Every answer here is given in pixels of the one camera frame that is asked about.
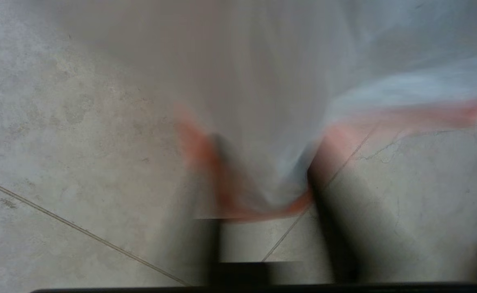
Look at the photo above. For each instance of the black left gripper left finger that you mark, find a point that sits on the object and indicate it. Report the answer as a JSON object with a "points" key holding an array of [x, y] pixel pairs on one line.
{"points": [[212, 244]]}

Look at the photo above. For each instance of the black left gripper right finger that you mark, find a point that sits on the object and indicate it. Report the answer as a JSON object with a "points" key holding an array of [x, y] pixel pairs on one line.
{"points": [[336, 252]]}

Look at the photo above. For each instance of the white red-print trash bag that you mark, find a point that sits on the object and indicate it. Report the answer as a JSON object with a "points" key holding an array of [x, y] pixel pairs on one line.
{"points": [[263, 81]]}

